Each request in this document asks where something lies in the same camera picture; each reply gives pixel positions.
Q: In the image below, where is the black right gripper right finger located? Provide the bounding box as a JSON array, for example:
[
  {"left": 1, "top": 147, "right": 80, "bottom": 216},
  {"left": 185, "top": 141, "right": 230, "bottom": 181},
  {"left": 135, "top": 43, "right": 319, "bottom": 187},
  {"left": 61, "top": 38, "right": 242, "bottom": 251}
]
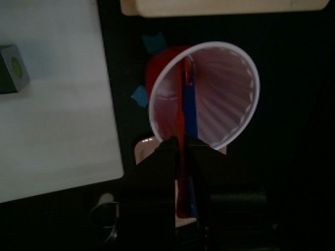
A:
[{"left": 185, "top": 134, "right": 216, "bottom": 251}]

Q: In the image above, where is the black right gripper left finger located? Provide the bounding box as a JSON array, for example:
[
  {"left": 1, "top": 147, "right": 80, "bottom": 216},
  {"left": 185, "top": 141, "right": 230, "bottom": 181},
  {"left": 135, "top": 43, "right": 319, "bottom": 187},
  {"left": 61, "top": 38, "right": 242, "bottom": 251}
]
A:
[{"left": 117, "top": 136, "right": 180, "bottom": 251}]

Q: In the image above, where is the red and blue toy knife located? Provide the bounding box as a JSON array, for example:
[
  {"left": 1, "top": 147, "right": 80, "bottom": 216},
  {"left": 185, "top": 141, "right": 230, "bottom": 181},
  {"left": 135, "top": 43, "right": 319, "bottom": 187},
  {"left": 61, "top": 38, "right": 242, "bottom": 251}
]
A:
[{"left": 173, "top": 55, "right": 201, "bottom": 220}]

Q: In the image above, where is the dark green sushi roll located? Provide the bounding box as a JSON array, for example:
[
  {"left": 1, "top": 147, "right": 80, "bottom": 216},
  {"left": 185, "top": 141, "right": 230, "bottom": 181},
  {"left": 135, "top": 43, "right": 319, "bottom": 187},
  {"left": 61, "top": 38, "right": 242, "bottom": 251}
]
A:
[{"left": 0, "top": 44, "right": 32, "bottom": 95}]

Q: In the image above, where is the small round dark cap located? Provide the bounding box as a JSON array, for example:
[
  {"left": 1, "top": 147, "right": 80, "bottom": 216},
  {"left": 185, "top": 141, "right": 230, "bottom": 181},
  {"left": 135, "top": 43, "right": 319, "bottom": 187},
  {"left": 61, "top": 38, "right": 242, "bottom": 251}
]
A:
[{"left": 88, "top": 192, "right": 120, "bottom": 244}]

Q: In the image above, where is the red cup with white rim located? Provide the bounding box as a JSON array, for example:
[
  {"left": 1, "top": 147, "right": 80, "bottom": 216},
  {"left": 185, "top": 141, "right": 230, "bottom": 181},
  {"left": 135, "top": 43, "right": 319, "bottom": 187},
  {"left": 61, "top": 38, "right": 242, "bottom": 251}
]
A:
[{"left": 144, "top": 40, "right": 262, "bottom": 151}]

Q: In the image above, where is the blue tape piece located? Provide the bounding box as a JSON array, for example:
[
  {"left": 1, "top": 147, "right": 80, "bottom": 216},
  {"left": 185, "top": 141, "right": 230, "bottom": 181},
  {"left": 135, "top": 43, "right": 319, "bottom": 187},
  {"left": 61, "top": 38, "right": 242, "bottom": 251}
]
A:
[
  {"left": 140, "top": 31, "right": 169, "bottom": 55},
  {"left": 129, "top": 85, "right": 151, "bottom": 109}
]

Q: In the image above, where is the white cutting board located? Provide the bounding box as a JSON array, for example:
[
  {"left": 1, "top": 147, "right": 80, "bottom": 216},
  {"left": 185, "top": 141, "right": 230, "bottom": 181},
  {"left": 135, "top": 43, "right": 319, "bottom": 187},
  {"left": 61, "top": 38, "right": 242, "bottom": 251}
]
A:
[{"left": 0, "top": 0, "right": 125, "bottom": 204}]

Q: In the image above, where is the light wooden box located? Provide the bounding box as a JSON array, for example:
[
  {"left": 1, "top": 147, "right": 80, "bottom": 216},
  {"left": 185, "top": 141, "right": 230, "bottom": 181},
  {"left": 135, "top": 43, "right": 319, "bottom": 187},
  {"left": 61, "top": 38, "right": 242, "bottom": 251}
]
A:
[{"left": 119, "top": 0, "right": 331, "bottom": 19}]

